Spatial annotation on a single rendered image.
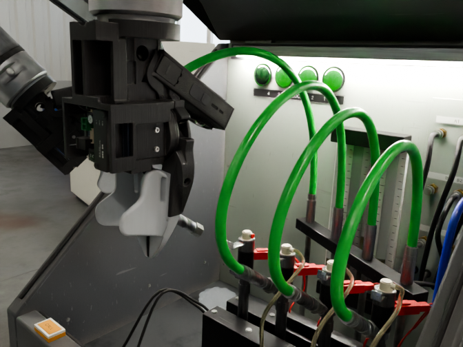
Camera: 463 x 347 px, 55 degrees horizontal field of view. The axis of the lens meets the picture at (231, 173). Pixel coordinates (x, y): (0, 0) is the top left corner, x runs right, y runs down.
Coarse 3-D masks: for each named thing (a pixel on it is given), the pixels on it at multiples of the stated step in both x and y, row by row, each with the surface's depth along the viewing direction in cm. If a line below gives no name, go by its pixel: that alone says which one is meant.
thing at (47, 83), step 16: (48, 80) 62; (32, 96) 60; (16, 112) 61; (32, 112) 62; (48, 112) 62; (16, 128) 62; (32, 128) 62; (48, 128) 63; (80, 128) 62; (32, 144) 63; (48, 144) 61; (64, 160) 62; (80, 160) 62
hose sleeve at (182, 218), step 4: (180, 216) 73; (184, 216) 74; (180, 220) 73; (184, 220) 73; (188, 220) 74; (180, 224) 73; (184, 224) 74; (188, 224) 74; (192, 224) 75; (184, 228) 74; (188, 228) 74; (192, 228) 75
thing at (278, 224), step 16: (352, 112) 59; (320, 128) 55; (368, 128) 65; (320, 144) 54; (304, 160) 53; (288, 192) 51; (288, 208) 51; (272, 224) 51; (368, 224) 72; (272, 240) 51; (368, 240) 73; (272, 256) 52; (368, 256) 73; (272, 272) 52; (288, 288) 55; (304, 304) 59; (320, 304) 62
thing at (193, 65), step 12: (228, 48) 71; (240, 48) 72; (252, 48) 73; (204, 60) 69; (216, 60) 71; (276, 60) 76; (288, 72) 78; (300, 96) 82; (312, 120) 84; (312, 132) 84; (312, 168) 87; (312, 180) 87; (312, 192) 88
